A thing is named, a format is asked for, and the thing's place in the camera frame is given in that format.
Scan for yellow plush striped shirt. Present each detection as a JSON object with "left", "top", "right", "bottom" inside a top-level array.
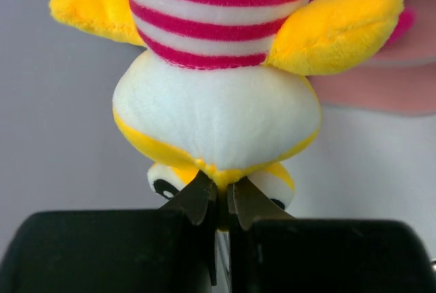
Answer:
[{"left": 49, "top": 0, "right": 404, "bottom": 212}]

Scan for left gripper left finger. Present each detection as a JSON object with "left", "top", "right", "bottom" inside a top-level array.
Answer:
[{"left": 1, "top": 173, "right": 217, "bottom": 292}]

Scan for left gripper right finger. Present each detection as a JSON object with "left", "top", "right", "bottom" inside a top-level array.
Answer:
[{"left": 228, "top": 179, "right": 435, "bottom": 293}]

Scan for pink three-tier wooden shelf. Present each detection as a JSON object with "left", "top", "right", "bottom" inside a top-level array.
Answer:
[{"left": 309, "top": 0, "right": 435, "bottom": 116}]

